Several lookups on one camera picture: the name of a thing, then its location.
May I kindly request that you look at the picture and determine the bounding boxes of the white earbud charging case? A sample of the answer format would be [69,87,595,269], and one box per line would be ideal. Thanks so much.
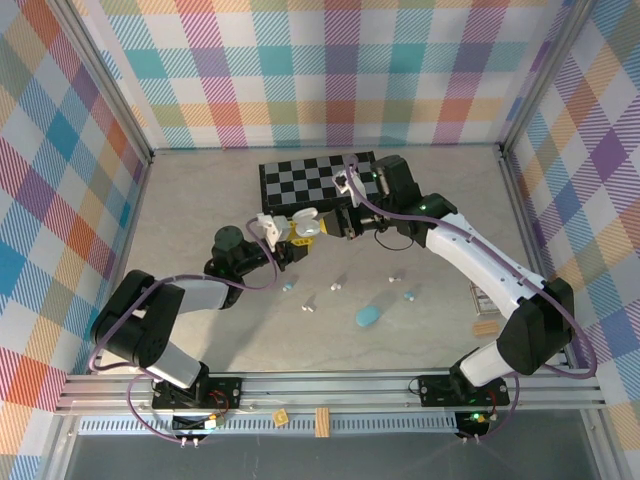
[291,206,322,239]

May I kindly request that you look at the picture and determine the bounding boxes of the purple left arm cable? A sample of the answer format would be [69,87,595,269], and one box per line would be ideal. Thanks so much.
[88,217,282,446]

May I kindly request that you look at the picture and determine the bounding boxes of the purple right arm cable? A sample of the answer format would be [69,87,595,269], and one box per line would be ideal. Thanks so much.
[344,153,600,446]

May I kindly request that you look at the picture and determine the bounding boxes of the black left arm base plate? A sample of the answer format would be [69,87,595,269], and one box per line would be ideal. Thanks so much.
[151,377,245,412]

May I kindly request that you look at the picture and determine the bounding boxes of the aluminium frame post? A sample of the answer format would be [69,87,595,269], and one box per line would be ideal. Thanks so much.
[497,0,599,160]
[47,0,155,166]

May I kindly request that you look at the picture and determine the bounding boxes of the aluminium table side rail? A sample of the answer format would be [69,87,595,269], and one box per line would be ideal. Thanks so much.
[497,144,576,371]
[89,157,154,376]

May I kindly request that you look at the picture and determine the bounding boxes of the thin black cable loop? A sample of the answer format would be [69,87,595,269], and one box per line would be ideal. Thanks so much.
[373,228,416,252]

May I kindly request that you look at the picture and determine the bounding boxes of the playing card box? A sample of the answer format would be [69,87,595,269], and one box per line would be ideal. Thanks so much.
[468,281,501,317]

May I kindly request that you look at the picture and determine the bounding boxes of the black controller circuit board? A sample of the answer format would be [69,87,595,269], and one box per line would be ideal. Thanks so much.
[171,413,225,435]
[455,410,492,437]

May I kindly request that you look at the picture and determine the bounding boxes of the black folding chessboard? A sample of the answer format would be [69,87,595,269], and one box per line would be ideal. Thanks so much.
[258,151,382,220]

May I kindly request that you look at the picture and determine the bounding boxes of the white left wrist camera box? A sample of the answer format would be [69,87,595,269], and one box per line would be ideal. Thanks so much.
[256,212,280,251]

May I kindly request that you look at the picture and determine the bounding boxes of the blue earbud charging case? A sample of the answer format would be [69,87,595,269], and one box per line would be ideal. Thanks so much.
[355,305,383,330]

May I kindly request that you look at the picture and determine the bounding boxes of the long aluminium base rail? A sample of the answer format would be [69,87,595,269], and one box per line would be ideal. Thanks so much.
[53,370,607,416]

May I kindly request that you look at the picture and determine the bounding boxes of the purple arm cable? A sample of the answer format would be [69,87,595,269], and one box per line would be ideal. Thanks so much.
[88,217,282,446]
[344,153,600,446]

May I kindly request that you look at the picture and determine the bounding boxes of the grey slotted cable duct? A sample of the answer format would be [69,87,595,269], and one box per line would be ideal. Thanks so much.
[78,416,460,437]

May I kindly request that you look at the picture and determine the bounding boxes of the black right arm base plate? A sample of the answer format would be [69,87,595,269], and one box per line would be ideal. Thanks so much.
[417,374,512,408]

